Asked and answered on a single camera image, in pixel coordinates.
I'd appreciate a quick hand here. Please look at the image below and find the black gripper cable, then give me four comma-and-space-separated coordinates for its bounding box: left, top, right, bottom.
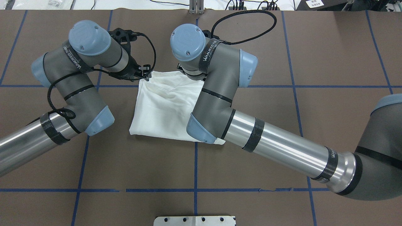
47, 31, 157, 120
210, 9, 277, 45

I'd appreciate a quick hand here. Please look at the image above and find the white printed long-sleeve shirt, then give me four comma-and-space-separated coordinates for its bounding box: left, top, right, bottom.
129, 71, 226, 145

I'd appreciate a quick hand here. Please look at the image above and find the aluminium frame post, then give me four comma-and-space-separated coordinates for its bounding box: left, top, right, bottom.
189, 0, 205, 14

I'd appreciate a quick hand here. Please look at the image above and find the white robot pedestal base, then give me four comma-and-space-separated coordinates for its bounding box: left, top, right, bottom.
153, 216, 236, 226

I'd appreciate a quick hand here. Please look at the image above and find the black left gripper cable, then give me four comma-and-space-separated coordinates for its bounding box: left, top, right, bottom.
47, 31, 157, 120

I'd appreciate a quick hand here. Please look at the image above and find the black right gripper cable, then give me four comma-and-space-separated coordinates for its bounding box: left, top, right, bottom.
210, 9, 277, 45

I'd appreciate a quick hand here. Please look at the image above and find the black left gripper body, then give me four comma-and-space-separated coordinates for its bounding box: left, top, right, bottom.
109, 28, 152, 81

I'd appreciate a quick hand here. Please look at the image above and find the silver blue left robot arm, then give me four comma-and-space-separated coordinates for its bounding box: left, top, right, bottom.
0, 20, 155, 176

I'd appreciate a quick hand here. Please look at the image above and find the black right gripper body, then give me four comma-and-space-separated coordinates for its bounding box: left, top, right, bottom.
177, 30, 214, 81

